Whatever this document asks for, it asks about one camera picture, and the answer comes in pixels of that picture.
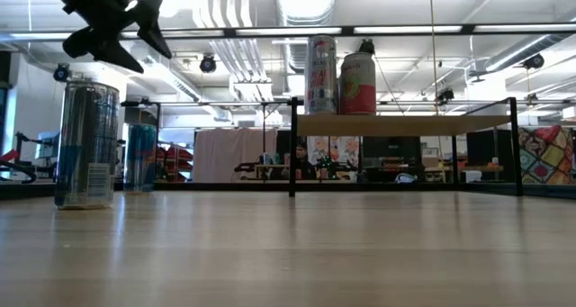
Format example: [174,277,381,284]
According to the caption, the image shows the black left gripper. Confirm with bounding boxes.
[43,0,174,75]

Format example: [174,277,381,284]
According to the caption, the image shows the red storage rack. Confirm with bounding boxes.
[155,143,194,183]

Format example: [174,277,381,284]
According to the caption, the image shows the white curtain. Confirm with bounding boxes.
[193,127,279,185]

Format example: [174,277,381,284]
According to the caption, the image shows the white cartoon poster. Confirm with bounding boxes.
[307,135,361,165]

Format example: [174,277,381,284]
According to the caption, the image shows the black background monitor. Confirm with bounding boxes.
[362,136,423,164]

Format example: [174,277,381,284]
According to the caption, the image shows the red white Spindrift can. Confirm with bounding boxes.
[339,50,378,116]

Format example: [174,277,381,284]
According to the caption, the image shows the black background frame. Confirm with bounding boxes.
[119,97,293,192]

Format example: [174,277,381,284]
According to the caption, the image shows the person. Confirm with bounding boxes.
[269,140,319,181]

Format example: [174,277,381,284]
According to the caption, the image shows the blue silver Red Bull can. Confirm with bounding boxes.
[124,122,159,194]
[54,80,121,211]

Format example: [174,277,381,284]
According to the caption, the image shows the black aluminium rig frame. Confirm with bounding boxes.
[0,180,576,200]

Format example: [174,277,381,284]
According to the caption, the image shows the tall white Celsius can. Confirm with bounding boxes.
[304,33,339,116]

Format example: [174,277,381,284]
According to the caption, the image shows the wooden shelf with black frame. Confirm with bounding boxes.
[287,96,524,198]

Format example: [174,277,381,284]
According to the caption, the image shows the silver round ventilation duct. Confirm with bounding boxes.
[274,0,338,72]

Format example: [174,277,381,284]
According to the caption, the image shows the colourful patchwork quilt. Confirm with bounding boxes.
[517,124,576,186]

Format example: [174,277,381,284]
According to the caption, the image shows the thin hanging cable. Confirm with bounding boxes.
[427,0,440,117]

